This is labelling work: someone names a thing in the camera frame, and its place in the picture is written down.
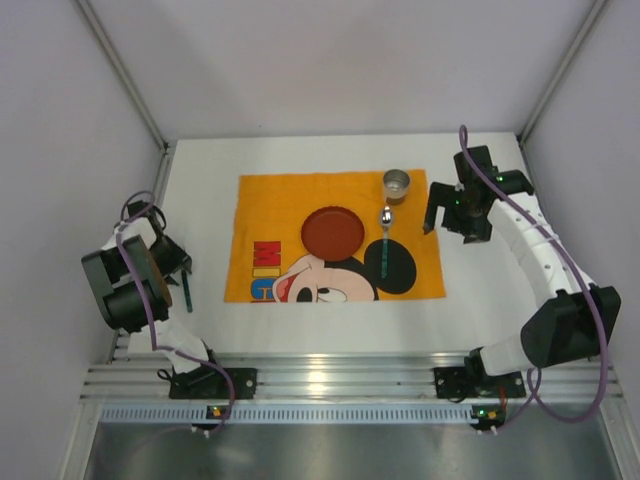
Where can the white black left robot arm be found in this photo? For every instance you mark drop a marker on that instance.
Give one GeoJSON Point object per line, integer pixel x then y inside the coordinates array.
{"type": "Point", "coordinates": [130, 276]}

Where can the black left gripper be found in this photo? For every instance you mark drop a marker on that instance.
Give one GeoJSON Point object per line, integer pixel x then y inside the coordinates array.
{"type": "Point", "coordinates": [176, 257]}

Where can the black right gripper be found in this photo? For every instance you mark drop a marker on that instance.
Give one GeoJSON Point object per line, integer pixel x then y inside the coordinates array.
{"type": "Point", "coordinates": [447, 198]}

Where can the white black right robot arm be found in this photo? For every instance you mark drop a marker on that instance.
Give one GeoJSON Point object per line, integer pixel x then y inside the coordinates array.
{"type": "Point", "coordinates": [574, 316]}

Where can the metal fork green handle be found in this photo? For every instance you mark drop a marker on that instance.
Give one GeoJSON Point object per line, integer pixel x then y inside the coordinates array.
{"type": "Point", "coordinates": [186, 291]}

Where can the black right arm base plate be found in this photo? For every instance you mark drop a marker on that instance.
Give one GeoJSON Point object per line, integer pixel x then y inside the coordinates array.
{"type": "Point", "coordinates": [456, 384]}

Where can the right aluminium frame post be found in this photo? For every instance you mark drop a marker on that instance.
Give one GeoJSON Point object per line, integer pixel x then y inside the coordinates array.
{"type": "Point", "coordinates": [570, 54]}

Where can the red round plastic plate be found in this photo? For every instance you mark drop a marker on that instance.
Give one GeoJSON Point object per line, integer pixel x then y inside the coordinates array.
{"type": "Point", "coordinates": [332, 233]}

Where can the aluminium mounting rail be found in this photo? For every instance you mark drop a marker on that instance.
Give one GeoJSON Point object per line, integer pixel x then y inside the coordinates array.
{"type": "Point", "coordinates": [306, 377]}

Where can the aluminium frame post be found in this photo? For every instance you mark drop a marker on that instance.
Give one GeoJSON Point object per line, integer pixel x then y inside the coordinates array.
{"type": "Point", "coordinates": [570, 54]}
{"type": "Point", "coordinates": [107, 46]}

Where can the left aluminium frame post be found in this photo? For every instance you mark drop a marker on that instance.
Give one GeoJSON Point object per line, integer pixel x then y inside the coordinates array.
{"type": "Point", "coordinates": [107, 46]}

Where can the small metal cup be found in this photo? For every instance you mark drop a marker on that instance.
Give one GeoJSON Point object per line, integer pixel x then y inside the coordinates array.
{"type": "Point", "coordinates": [396, 184]}

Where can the metal spoon green handle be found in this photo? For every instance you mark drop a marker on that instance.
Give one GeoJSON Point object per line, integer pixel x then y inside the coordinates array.
{"type": "Point", "coordinates": [386, 220]}

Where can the grey slotted cable duct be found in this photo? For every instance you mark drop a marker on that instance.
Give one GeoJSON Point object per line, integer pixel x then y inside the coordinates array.
{"type": "Point", "coordinates": [300, 414]}

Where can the orange Mickey Mouse placemat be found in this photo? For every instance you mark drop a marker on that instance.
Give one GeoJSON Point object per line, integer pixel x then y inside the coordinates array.
{"type": "Point", "coordinates": [269, 263]}

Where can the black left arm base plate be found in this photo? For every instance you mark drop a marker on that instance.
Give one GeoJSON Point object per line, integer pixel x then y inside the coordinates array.
{"type": "Point", "coordinates": [205, 383]}

